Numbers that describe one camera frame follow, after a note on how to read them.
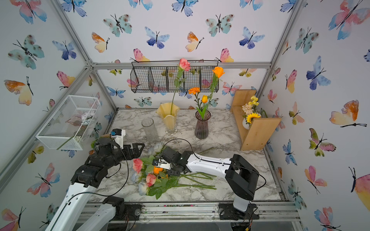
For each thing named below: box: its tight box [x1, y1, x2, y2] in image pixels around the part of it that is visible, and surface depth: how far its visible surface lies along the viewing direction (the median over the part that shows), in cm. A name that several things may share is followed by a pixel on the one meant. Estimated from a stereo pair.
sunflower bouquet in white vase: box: [241, 95, 269, 130], surface depth 84 cm
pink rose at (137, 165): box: [132, 158, 144, 174], surface depth 77 cm
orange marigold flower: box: [187, 87, 201, 95], surface depth 86 cm
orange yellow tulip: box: [201, 94, 208, 104], surface depth 86 cm
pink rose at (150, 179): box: [145, 173, 157, 188], surface depth 79 cm
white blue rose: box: [138, 180, 147, 196], surface depth 79 cm
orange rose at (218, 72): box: [207, 66, 226, 116], surface depth 86 cm
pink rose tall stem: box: [170, 57, 192, 116], surface depth 83 cm
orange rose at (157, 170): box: [153, 165, 164, 175], surface depth 83 cm
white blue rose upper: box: [147, 142, 164, 157], surface depth 92 cm
